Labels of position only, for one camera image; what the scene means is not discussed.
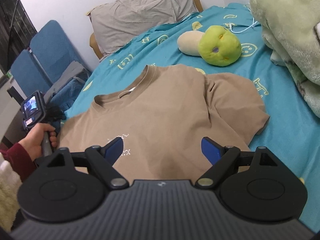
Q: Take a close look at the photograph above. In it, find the tan t-shirt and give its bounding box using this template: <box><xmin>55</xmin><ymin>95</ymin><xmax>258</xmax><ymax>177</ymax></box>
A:
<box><xmin>59</xmin><ymin>64</ymin><xmax>269</xmax><ymax>181</ymax></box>

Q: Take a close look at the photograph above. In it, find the person's left hand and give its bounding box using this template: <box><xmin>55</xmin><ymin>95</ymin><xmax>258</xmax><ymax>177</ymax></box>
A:
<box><xmin>18</xmin><ymin>123</ymin><xmax>57</xmax><ymax>161</ymax></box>

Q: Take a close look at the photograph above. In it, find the blue padded chair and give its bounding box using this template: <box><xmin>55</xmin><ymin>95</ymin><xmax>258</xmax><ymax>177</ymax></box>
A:
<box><xmin>11</xmin><ymin>20</ymin><xmax>91</xmax><ymax>111</ymax></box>

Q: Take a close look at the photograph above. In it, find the dark red left sleeve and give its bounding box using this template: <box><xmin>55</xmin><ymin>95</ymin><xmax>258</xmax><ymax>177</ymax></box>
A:
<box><xmin>1</xmin><ymin>143</ymin><xmax>36</xmax><ymax>182</ymax></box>

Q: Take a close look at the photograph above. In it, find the grey folded cloth on chair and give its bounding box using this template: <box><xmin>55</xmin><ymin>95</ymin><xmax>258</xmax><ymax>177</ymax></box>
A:
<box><xmin>44</xmin><ymin>61</ymin><xmax>90</xmax><ymax>103</ymax></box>

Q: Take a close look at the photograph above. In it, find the teal patterned bed sheet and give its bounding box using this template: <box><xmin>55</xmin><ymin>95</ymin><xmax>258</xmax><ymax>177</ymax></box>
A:
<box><xmin>66</xmin><ymin>3</ymin><xmax>319</xmax><ymax>231</ymax></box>

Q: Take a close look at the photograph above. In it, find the green and cream plush toy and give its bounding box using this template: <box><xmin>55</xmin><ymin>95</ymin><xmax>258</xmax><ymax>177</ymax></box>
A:
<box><xmin>177</xmin><ymin>25</ymin><xmax>242</xmax><ymax>67</ymax></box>

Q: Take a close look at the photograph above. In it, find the grey pillow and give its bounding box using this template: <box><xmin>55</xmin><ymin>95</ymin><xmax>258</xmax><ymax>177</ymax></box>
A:
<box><xmin>87</xmin><ymin>0</ymin><xmax>199</xmax><ymax>59</ymax></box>

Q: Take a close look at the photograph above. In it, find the light green fleece blanket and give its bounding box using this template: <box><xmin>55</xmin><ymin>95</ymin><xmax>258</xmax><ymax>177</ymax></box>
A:
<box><xmin>249</xmin><ymin>0</ymin><xmax>319</xmax><ymax>116</ymax></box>

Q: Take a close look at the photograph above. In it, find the white charging cable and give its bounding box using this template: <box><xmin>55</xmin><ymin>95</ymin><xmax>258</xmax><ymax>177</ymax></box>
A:
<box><xmin>228</xmin><ymin>3</ymin><xmax>259</xmax><ymax>34</ymax></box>

